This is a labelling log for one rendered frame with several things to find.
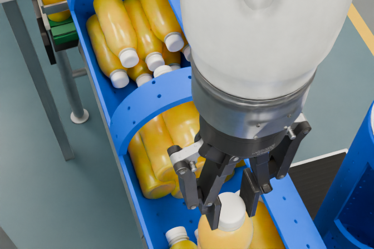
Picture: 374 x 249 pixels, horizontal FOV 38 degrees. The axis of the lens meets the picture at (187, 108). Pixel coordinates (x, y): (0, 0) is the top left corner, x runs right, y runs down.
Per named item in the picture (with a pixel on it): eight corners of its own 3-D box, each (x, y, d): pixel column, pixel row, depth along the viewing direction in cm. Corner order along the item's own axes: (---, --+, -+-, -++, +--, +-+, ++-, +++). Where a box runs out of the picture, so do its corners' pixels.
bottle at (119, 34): (98, 15, 130) (118, 71, 121) (88, -4, 124) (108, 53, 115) (124, 4, 130) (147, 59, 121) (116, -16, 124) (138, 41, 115)
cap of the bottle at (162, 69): (152, 78, 107) (149, 71, 108) (160, 86, 110) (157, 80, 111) (170, 68, 106) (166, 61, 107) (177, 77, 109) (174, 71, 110)
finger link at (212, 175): (246, 153, 47) (231, 156, 46) (216, 211, 55) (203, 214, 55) (229, 117, 49) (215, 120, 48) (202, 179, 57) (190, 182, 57)
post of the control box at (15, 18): (65, 161, 228) (-7, -16, 144) (63, 153, 230) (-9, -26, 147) (74, 158, 228) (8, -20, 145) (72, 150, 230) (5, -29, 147)
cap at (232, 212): (206, 204, 64) (206, 197, 62) (236, 193, 64) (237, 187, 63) (219, 233, 62) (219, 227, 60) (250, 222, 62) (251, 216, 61)
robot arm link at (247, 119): (343, 80, 37) (324, 126, 42) (285, -10, 41) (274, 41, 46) (218, 118, 35) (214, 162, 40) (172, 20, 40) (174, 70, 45)
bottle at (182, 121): (172, 153, 96) (142, 77, 106) (186, 165, 102) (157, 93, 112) (206, 134, 95) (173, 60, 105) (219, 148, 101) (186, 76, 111)
